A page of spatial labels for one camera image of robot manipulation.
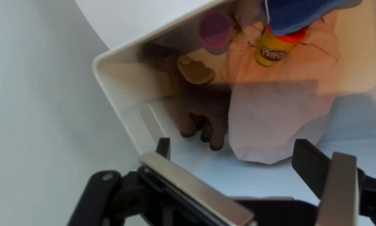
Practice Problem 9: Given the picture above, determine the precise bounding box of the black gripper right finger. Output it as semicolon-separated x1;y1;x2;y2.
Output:
315;152;359;226

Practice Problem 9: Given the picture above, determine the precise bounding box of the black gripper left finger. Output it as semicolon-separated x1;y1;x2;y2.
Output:
140;152;256;226

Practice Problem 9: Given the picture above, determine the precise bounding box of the brown plush toy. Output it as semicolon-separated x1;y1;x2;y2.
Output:
142;44;231;151

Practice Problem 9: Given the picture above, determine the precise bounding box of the peach cloth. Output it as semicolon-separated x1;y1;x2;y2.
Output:
187;0;344;166

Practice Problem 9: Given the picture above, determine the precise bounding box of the white plastic basket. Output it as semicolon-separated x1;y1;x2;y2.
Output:
93;0;376;204

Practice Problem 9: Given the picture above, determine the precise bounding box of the pink lid playdoh can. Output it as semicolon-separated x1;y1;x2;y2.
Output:
198;10;237;55

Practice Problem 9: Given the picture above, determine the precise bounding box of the orange lid playdoh can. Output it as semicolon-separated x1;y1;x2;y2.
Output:
255;25;308;67

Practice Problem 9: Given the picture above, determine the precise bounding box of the blue sponge cloth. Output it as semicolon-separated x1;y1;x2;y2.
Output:
262;0;363;35

